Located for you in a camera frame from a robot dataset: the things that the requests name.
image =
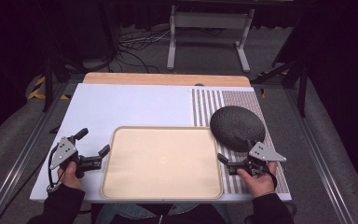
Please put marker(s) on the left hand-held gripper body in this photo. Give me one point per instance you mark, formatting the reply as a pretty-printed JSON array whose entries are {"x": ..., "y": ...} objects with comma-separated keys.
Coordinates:
[{"x": 62, "y": 151}]

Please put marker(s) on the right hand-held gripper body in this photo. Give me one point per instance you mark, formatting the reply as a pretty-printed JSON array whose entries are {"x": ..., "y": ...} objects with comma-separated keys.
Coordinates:
[{"x": 265, "y": 153}]

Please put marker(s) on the person's left hand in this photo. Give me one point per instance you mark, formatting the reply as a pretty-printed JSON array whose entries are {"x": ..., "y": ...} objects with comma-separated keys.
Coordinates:
[{"x": 70, "y": 179}]

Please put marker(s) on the person's right hand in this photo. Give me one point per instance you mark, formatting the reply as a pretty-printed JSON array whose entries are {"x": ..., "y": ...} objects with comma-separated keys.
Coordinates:
[{"x": 258, "y": 185}]

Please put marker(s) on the grey round stone object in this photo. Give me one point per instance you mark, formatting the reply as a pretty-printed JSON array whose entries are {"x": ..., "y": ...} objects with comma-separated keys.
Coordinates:
[{"x": 236, "y": 127}]

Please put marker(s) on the white table mat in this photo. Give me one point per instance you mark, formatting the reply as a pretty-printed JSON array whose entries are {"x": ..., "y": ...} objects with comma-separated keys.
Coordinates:
[{"x": 121, "y": 105}]

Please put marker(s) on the striped dotted placemat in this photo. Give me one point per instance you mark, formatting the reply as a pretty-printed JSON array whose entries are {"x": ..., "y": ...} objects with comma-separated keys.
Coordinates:
[{"x": 205, "y": 105}]

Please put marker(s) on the beige plastic tray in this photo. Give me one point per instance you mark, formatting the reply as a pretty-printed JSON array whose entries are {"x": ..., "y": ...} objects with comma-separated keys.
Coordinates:
[{"x": 161, "y": 163}]

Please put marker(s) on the black stand legs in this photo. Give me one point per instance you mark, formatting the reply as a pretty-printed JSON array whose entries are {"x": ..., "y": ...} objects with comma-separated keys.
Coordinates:
[
  {"x": 301, "y": 84},
  {"x": 48, "y": 84}
]

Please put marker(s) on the yellow black floor tape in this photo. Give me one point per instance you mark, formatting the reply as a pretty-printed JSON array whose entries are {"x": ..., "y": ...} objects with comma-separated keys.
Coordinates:
[{"x": 37, "y": 91}]

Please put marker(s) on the small dark knob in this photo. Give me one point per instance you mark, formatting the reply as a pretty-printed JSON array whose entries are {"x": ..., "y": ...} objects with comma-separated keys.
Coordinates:
[{"x": 199, "y": 84}]

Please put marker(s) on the wooden table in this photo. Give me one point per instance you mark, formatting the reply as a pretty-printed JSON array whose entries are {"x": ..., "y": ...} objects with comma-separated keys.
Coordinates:
[{"x": 164, "y": 79}]

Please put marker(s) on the white metal stand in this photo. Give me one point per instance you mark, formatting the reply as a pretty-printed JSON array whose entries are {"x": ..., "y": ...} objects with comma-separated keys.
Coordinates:
[{"x": 209, "y": 20}]

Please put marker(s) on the aluminium rail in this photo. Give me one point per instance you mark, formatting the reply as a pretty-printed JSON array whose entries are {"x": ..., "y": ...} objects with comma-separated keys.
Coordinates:
[
  {"x": 15, "y": 158},
  {"x": 320, "y": 155}
]

